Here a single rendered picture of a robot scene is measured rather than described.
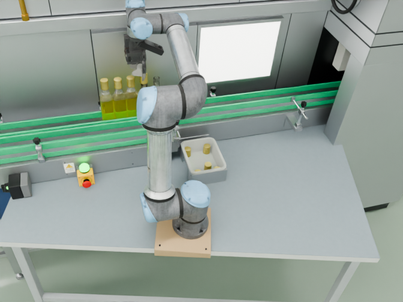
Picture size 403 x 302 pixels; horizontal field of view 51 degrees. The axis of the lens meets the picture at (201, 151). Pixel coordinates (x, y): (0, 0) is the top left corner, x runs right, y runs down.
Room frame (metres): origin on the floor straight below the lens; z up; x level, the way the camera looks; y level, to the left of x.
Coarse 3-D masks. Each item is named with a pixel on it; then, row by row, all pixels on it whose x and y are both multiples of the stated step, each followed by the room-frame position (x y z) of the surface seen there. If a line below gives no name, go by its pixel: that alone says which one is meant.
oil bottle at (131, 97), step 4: (128, 92) 1.54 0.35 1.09; (132, 92) 1.54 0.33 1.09; (136, 92) 1.55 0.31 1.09; (128, 96) 1.53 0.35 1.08; (132, 96) 1.53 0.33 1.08; (136, 96) 1.54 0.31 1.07; (128, 100) 1.53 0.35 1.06; (132, 100) 1.53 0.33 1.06; (136, 100) 1.54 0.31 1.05; (128, 104) 1.52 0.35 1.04; (132, 104) 1.53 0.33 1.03; (136, 104) 1.54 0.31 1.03; (128, 108) 1.52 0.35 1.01; (132, 108) 1.53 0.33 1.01; (136, 108) 1.54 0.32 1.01; (128, 112) 1.52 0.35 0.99; (132, 112) 1.53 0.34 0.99; (136, 112) 1.54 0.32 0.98; (128, 116) 1.52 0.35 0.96; (132, 116) 1.53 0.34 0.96
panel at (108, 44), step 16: (272, 16) 1.93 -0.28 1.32; (96, 32) 1.64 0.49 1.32; (112, 32) 1.65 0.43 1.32; (192, 32) 1.77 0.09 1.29; (96, 48) 1.63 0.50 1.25; (112, 48) 1.65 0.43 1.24; (192, 48) 1.78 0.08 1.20; (96, 64) 1.63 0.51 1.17; (112, 64) 1.65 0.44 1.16; (160, 64) 1.72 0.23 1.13; (272, 64) 1.92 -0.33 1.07; (112, 80) 1.65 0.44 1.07; (160, 80) 1.72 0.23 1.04; (176, 80) 1.75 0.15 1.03; (224, 80) 1.84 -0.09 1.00; (240, 80) 1.87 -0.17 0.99
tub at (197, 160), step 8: (184, 144) 1.51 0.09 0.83; (192, 144) 1.53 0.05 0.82; (200, 144) 1.54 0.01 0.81; (216, 144) 1.52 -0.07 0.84; (184, 152) 1.44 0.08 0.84; (192, 152) 1.52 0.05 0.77; (200, 152) 1.53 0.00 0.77; (216, 152) 1.48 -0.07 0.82; (192, 160) 1.47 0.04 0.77; (200, 160) 1.47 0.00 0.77; (208, 160) 1.48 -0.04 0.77; (216, 160) 1.46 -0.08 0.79; (192, 168) 1.41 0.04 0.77; (200, 168) 1.42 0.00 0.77; (216, 168) 1.36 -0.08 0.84; (224, 168) 1.36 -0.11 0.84
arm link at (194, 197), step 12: (192, 180) 1.10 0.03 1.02; (180, 192) 1.05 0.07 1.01; (192, 192) 1.04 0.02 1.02; (204, 192) 1.06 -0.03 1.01; (180, 204) 1.00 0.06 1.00; (192, 204) 1.00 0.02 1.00; (204, 204) 1.02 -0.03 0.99; (180, 216) 0.99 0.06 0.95; (192, 216) 1.01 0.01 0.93; (204, 216) 1.04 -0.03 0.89
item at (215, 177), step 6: (186, 138) 1.58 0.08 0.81; (192, 138) 1.59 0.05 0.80; (180, 144) 1.51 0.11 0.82; (180, 150) 1.51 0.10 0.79; (180, 156) 1.51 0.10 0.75; (186, 162) 1.40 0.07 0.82; (186, 168) 1.41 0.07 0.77; (192, 174) 1.32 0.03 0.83; (198, 174) 1.32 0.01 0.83; (204, 174) 1.33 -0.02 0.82; (210, 174) 1.34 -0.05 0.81; (216, 174) 1.35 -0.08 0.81; (222, 174) 1.36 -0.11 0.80; (198, 180) 1.32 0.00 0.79; (204, 180) 1.33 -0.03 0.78; (210, 180) 1.34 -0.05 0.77; (216, 180) 1.35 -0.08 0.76; (222, 180) 1.36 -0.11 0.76
